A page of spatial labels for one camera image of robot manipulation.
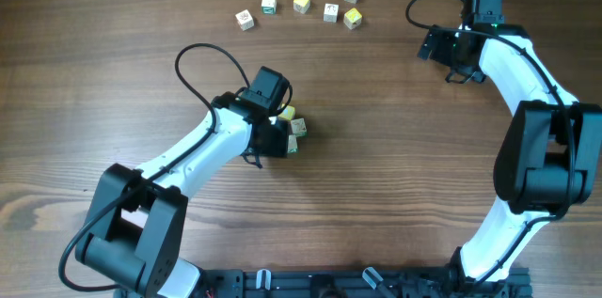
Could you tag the yellow top letter block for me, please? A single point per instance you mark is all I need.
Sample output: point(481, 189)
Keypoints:
point(288, 113)

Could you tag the white block green Z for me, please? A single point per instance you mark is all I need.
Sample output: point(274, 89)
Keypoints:
point(292, 146)

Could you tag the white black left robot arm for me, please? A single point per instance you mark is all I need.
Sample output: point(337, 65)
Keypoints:
point(134, 225)

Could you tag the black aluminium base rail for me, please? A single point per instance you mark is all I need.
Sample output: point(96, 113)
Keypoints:
point(408, 282)

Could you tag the yellow top plain block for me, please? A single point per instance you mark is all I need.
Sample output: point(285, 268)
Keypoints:
point(301, 6)

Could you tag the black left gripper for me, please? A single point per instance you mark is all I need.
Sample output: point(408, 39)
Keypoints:
point(279, 147)

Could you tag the white block red side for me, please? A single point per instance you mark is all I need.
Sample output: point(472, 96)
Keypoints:
point(331, 13)

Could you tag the yellow top block red mark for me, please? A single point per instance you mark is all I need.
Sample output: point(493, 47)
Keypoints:
point(352, 18)

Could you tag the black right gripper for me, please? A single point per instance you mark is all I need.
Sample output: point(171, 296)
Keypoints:
point(438, 53)

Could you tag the white block brown drawing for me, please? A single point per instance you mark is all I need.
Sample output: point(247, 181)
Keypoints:
point(244, 19)

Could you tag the white block green V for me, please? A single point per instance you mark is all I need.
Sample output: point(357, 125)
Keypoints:
point(299, 127)

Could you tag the white block green side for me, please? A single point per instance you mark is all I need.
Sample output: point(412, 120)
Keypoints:
point(269, 6)

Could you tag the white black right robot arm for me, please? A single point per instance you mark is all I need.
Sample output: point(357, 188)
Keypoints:
point(548, 159)

